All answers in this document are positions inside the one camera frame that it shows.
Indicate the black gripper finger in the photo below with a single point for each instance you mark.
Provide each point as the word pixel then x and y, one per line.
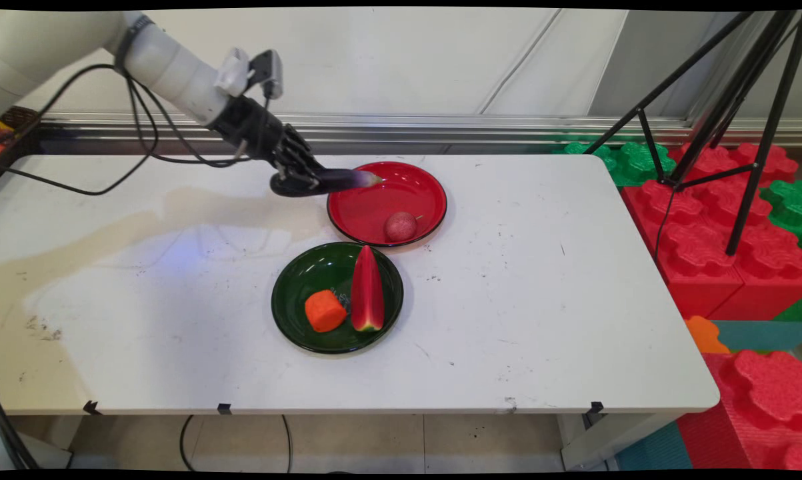
pixel 292 178
pixel 307 156

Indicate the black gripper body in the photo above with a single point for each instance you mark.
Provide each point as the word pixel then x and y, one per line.
pixel 254 130

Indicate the dark purple toy eggplant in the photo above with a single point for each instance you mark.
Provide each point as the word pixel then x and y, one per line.
pixel 347 180

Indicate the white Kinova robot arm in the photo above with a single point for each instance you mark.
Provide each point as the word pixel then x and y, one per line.
pixel 74 46

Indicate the red round plate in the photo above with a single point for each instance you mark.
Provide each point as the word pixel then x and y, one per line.
pixel 387 200

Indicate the dark green round plate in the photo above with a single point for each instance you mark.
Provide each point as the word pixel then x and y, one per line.
pixel 307 280

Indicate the red toy lychee ball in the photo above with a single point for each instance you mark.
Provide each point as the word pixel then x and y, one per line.
pixel 400 226

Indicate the toy watermelon slice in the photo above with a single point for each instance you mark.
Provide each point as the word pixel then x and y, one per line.
pixel 367 290

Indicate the orange toy carrot chunk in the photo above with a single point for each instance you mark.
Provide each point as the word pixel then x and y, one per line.
pixel 324 310

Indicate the brown wicker basket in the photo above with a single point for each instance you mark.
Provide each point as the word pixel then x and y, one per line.
pixel 10 130

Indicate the green foam block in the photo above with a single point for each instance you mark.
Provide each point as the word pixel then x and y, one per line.
pixel 630 163
pixel 788 206

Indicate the white table leg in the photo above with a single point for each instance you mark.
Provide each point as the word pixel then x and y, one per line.
pixel 607 443

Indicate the black tripod stand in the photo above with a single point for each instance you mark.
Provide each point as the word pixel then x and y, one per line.
pixel 734 100

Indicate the teal foam mat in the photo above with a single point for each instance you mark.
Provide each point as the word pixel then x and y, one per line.
pixel 764 335
pixel 654 450

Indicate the large red foam block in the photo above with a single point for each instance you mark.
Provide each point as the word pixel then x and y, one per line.
pixel 760 406

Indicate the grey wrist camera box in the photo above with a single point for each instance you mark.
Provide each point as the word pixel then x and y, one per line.
pixel 268 70

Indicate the aluminium wall rail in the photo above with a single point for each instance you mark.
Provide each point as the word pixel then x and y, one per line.
pixel 480 126

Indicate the grey base plate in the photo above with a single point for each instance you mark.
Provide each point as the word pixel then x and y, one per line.
pixel 40 458

